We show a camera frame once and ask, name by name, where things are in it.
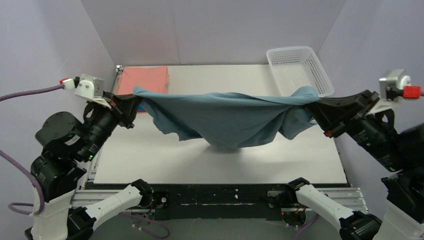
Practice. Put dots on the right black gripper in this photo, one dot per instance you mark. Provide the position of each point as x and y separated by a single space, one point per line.
346 115

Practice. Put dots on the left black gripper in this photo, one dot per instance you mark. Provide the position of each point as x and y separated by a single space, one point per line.
121 110

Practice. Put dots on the blue-grey t shirt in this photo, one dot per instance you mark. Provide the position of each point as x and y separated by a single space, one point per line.
230 120

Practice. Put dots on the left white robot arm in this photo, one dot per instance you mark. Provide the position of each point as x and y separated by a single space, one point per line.
66 142

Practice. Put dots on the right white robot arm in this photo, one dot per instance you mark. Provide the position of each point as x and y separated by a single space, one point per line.
404 218

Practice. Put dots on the pink folded t shirt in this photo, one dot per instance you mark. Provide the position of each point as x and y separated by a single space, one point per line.
153 79

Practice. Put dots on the white plastic basket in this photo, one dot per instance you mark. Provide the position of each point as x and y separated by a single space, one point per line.
298 66

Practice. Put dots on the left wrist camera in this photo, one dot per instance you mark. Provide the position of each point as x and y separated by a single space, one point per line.
87 87

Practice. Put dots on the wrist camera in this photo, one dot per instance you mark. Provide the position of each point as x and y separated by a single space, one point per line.
87 87
395 87

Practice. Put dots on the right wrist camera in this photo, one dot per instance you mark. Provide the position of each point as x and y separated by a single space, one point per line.
395 87

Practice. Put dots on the aluminium frame rail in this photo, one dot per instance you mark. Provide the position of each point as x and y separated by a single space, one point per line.
146 153

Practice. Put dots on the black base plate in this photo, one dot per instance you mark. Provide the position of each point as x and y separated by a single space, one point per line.
214 201

